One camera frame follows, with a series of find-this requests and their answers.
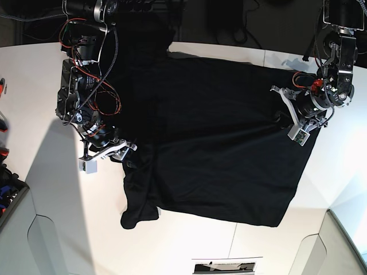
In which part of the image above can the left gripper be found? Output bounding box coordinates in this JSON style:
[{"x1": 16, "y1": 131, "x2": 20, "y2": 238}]
[{"x1": 271, "y1": 85, "x2": 333, "y2": 132}]

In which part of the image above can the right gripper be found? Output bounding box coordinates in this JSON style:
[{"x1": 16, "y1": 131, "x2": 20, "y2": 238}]
[{"x1": 80, "y1": 125, "x2": 138, "y2": 169}]

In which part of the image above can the black t-shirt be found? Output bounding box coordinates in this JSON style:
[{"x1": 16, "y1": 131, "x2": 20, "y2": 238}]
[{"x1": 108, "y1": 13, "x2": 319, "y2": 229}]

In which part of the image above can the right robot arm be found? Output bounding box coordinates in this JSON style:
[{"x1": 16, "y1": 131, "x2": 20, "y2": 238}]
[{"x1": 56, "y1": 1, "x2": 137, "y2": 174}]

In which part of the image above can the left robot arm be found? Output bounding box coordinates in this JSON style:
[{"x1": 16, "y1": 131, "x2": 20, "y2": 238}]
[{"x1": 271, "y1": 1, "x2": 366, "y2": 142}]

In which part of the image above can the bin of colourful clothes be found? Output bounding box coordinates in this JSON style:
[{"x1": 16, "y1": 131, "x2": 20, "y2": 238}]
[{"x1": 1, "y1": 147, "x2": 29, "y2": 230}]

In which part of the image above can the white label card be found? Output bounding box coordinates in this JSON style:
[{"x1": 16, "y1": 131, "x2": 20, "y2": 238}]
[{"x1": 192, "y1": 257, "x2": 263, "y2": 274}]

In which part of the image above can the red and black tool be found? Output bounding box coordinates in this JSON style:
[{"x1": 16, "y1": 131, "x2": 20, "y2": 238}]
[{"x1": 0, "y1": 78, "x2": 7, "y2": 97}]

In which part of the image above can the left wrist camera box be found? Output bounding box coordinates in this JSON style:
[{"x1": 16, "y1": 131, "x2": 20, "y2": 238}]
[{"x1": 287, "y1": 124, "x2": 310, "y2": 146}]

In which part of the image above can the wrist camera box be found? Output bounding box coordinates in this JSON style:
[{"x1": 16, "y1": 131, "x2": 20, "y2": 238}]
[
  {"x1": 78, "y1": 159, "x2": 97, "y2": 174},
  {"x1": 287, "y1": 124, "x2": 310, "y2": 146}
]

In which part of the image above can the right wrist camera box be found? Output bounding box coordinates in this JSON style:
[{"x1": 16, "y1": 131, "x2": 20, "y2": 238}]
[{"x1": 78, "y1": 159, "x2": 97, "y2": 174}]

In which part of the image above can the grey base plate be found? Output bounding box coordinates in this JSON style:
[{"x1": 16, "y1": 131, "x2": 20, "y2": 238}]
[
  {"x1": 1, "y1": 188, "x2": 69, "y2": 274},
  {"x1": 289, "y1": 210, "x2": 366, "y2": 275}
]

